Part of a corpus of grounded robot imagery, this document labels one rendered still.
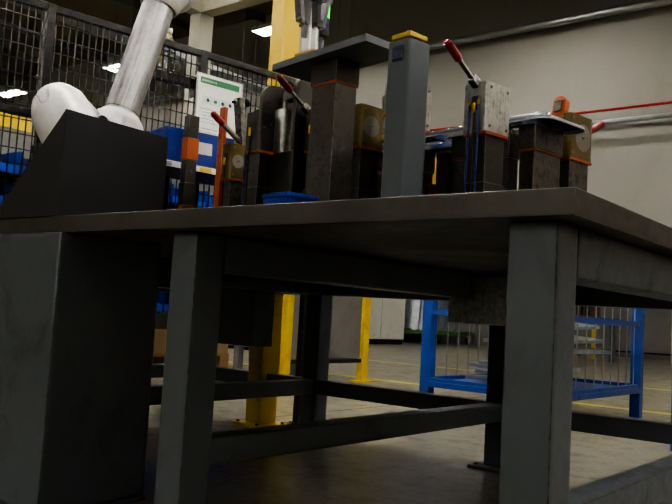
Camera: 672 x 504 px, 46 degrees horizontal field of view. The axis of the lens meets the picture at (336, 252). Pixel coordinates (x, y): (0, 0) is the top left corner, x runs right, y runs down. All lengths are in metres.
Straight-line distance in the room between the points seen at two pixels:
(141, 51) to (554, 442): 1.75
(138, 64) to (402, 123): 0.97
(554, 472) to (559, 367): 0.15
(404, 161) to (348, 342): 4.31
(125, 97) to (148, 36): 0.21
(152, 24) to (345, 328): 3.84
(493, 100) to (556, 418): 0.91
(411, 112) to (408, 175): 0.14
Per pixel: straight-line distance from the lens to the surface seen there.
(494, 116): 1.89
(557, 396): 1.20
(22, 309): 2.06
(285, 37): 3.68
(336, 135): 1.99
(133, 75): 2.47
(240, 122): 2.71
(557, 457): 1.22
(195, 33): 7.87
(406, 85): 1.83
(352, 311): 6.05
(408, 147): 1.80
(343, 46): 1.97
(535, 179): 1.95
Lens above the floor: 0.50
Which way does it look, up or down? 5 degrees up
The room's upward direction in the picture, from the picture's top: 3 degrees clockwise
